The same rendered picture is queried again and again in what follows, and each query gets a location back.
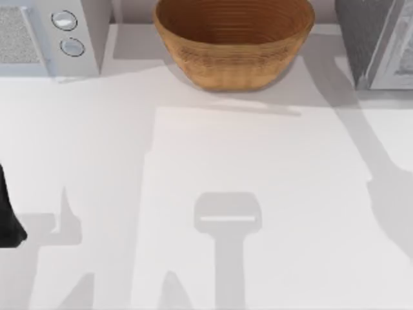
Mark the brown woven basket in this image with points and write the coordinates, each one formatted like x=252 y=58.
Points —
x=232 y=61

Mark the round microwave knob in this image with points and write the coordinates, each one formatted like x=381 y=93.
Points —
x=64 y=20
x=72 y=46

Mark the pale microwave oven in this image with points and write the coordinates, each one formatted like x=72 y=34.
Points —
x=42 y=38

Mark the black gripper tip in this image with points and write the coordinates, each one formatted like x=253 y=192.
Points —
x=8 y=223

